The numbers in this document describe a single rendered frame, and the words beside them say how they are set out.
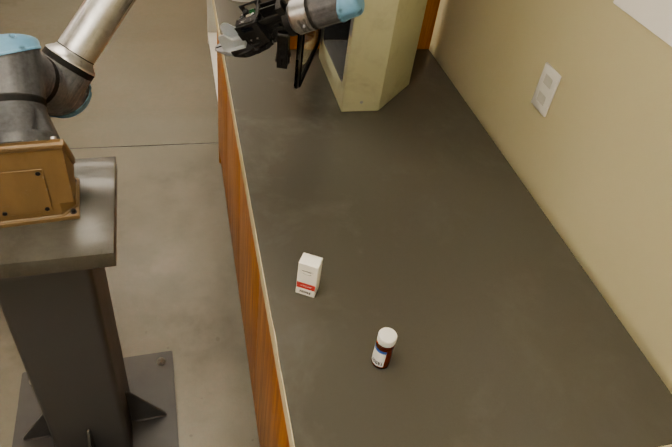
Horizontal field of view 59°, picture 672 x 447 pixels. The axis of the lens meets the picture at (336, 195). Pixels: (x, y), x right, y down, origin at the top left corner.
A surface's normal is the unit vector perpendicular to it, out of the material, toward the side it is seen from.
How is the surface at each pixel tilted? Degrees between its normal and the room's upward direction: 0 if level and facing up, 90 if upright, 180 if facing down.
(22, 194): 90
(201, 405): 0
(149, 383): 0
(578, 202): 90
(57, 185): 90
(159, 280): 0
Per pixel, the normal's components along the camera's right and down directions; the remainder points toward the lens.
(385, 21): 0.22, 0.65
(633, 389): 0.11, -0.76
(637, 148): -0.97, 0.06
